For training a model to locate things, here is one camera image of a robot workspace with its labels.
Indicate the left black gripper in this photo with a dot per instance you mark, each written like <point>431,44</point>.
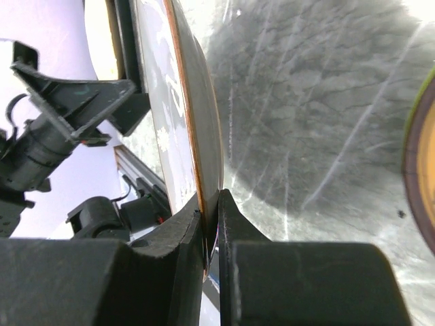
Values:
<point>71,111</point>

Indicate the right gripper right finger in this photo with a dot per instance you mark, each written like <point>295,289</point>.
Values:
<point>265,282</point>

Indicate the yellow patterned plate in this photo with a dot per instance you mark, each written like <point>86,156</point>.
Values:
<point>418,160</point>

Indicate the aluminium rail frame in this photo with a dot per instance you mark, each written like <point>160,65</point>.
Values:
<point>129,164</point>

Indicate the cream plate with bird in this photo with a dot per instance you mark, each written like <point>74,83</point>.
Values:
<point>103,39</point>

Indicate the grey reindeer plate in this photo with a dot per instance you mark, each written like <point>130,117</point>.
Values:
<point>184,110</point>

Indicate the black tray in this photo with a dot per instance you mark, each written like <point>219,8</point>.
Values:
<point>130,63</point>

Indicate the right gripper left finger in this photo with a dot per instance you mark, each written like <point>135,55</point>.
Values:
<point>105,281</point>

